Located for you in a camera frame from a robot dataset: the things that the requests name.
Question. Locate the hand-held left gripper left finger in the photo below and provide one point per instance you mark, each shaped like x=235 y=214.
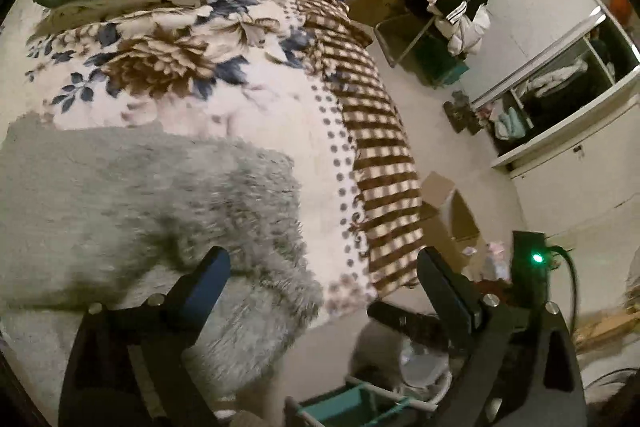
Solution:
x=205 y=289

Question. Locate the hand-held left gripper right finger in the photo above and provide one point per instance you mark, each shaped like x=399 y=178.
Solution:
x=445 y=292

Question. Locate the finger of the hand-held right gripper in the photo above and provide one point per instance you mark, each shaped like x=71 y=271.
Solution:
x=405 y=322

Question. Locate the grey fluffy blanket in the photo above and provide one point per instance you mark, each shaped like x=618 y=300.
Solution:
x=125 y=207

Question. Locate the folded beige pants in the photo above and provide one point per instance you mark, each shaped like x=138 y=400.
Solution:
x=115 y=7

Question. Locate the small open cardboard box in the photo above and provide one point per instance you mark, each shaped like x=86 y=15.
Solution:
x=450 y=212

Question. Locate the teal metal rack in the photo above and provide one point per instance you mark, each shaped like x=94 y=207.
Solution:
x=345 y=407

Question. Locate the dark patterned slippers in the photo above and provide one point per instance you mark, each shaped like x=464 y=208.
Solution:
x=462 y=114

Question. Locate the floral bed blanket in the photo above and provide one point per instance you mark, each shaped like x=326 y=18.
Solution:
x=225 y=77

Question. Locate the teal bin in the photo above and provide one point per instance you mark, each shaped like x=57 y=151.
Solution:
x=450 y=72

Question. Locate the white wardrobe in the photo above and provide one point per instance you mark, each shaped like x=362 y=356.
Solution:
x=555 y=57

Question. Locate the metal frame chair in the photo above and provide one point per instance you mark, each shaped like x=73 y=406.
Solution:
x=410 y=39

